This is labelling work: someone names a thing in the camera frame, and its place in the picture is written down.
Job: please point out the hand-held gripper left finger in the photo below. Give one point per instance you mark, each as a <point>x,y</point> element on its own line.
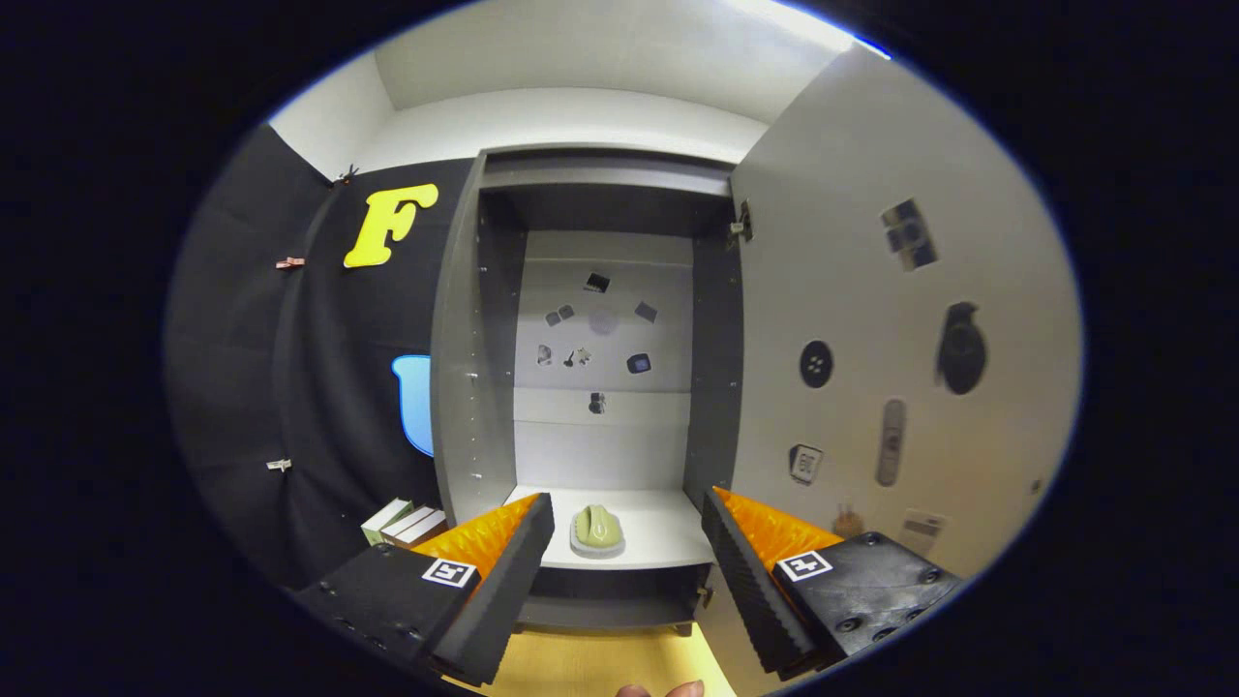
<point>503,590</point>

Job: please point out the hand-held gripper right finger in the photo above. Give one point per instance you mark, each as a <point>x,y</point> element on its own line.
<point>750,590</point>

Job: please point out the small green gray-rimmed object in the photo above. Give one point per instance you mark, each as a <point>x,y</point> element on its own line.
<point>597,528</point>

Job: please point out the metal door hinge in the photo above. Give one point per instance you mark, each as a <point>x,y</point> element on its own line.
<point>741,225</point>
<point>704,593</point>

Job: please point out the brown book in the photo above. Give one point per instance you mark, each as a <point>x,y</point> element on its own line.
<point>407,528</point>
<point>426,530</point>

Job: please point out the green book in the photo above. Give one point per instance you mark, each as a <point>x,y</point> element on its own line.
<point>373,530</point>

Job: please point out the gray cabinet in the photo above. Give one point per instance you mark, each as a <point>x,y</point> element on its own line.
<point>455,387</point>

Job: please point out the black backdrop cloth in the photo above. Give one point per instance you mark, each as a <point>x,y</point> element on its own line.
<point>319,387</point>

